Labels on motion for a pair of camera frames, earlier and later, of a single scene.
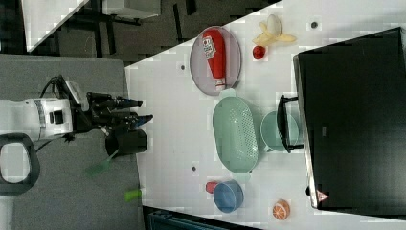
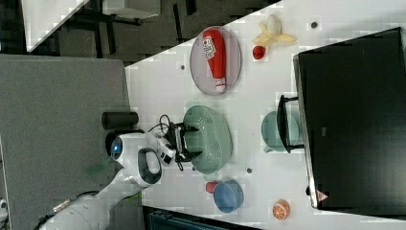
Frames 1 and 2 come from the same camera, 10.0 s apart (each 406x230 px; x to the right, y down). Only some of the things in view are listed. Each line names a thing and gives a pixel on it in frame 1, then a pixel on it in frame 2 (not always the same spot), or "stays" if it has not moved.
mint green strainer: (236, 135) -> (213, 139)
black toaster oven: (349, 118) stays
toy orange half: (281, 210) stays
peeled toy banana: (272, 33) stays
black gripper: (104, 112) -> (175, 138)
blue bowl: (228, 195) stays
